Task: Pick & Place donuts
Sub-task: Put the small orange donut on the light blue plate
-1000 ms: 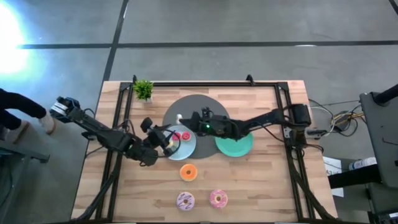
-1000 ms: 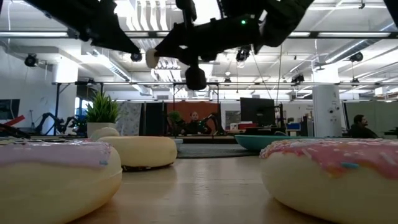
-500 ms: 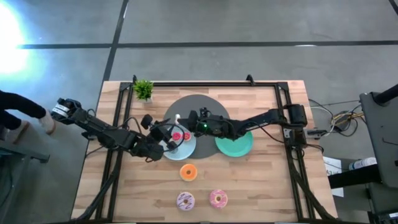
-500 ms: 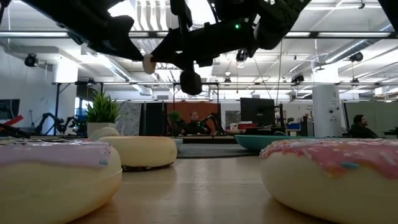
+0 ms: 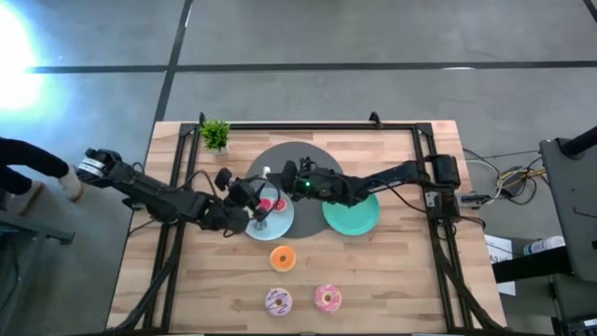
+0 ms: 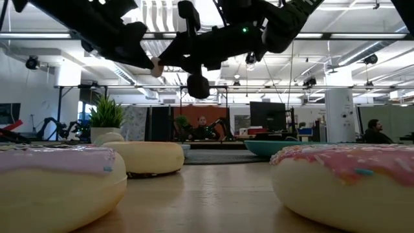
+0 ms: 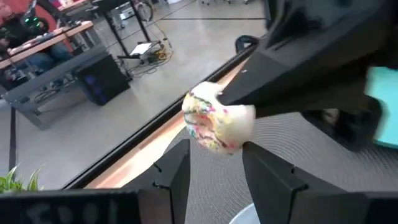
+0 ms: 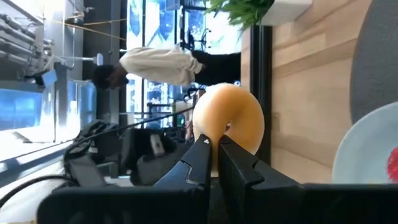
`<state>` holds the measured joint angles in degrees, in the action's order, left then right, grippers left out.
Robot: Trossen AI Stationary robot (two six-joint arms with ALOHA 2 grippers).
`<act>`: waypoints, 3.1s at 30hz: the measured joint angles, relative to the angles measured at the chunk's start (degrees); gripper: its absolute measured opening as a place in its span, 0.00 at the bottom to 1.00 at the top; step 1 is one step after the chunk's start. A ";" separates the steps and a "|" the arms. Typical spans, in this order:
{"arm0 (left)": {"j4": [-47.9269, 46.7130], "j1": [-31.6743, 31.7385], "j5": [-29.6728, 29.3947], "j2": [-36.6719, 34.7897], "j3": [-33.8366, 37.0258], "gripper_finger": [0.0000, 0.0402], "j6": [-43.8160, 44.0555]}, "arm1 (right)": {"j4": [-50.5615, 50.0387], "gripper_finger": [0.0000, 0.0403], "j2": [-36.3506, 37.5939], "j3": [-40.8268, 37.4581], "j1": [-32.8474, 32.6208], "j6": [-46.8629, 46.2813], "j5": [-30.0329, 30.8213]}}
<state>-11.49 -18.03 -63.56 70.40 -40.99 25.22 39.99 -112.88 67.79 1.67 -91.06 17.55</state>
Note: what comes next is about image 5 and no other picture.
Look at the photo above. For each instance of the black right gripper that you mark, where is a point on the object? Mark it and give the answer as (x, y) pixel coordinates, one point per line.
(317, 186)

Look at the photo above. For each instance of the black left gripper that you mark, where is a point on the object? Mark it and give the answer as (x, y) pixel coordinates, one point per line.
(233, 214)

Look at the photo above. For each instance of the small red donut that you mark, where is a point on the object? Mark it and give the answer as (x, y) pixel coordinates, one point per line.
(283, 207)
(262, 206)

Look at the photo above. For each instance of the large orange chocolate donut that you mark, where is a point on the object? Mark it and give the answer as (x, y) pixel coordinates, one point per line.
(275, 261)

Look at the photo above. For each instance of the large purple glazed donut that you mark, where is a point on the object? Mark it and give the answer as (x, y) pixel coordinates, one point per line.
(270, 305)

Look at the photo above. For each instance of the large pink sprinkled donut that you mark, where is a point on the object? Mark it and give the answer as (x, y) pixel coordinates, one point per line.
(320, 302)

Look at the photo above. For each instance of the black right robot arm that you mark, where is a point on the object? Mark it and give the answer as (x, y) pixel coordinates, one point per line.
(396, 175)

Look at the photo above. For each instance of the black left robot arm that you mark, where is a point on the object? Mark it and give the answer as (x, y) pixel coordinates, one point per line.
(154, 196)

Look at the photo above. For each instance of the grey round mat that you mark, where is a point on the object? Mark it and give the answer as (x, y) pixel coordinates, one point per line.
(280, 156)

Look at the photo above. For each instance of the light blue plate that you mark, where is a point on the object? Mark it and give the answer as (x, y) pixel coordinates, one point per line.
(280, 224)

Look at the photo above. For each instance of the green plant in white pot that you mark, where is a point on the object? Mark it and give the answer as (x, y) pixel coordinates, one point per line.
(215, 135)

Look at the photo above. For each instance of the teal green plate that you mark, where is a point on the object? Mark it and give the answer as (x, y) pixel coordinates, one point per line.
(350, 219)

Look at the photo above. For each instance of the black table clamp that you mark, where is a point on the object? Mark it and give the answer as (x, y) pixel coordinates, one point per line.
(202, 119)
(374, 120)

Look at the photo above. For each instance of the person's shoe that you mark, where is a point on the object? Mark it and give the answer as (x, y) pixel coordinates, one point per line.
(72, 184)

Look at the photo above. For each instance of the dark side table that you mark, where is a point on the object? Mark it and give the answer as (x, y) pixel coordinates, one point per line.
(28, 231)

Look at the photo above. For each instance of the white paper sheet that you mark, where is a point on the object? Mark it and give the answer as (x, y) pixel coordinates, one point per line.
(499, 254)

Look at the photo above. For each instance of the person's leg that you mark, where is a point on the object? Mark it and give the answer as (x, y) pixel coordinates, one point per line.
(28, 158)

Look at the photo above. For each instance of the black shelf board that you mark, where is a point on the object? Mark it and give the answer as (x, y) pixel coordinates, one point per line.
(531, 266)

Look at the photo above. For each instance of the white bottle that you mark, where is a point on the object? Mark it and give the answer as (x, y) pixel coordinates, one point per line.
(543, 245)

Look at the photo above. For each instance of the grey cart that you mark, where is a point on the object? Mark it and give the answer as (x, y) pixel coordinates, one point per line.
(573, 186)

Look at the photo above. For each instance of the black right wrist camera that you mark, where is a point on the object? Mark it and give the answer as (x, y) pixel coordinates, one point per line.
(306, 186)

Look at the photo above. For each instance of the black aluminium frame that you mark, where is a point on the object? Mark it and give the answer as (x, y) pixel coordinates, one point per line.
(326, 126)

